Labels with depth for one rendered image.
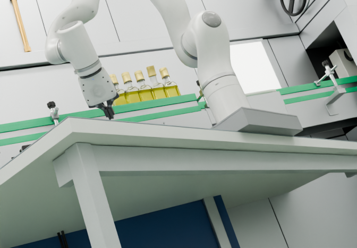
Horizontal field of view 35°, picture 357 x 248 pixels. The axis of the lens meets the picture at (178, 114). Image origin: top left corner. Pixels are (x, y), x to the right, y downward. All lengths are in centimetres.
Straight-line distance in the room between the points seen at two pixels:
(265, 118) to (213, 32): 35
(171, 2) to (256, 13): 114
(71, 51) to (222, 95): 48
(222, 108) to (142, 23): 106
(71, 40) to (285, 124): 69
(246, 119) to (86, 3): 66
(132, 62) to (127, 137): 135
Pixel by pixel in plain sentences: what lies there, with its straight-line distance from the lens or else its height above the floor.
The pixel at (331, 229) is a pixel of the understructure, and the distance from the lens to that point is 267.
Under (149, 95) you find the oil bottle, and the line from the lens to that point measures 232.
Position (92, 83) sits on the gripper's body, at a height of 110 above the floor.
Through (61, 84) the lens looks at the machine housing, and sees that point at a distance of 247.
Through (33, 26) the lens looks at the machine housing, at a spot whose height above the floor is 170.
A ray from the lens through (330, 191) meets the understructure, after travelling 274.
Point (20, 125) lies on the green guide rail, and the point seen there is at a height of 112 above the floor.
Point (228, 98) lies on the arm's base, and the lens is 178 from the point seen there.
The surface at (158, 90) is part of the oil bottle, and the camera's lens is 235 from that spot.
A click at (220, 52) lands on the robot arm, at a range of 185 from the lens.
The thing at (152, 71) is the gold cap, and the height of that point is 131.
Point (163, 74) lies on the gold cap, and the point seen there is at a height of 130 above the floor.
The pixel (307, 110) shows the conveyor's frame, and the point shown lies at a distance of 258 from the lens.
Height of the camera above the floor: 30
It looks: 20 degrees up
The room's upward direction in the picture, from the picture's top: 20 degrees counter-clockwise
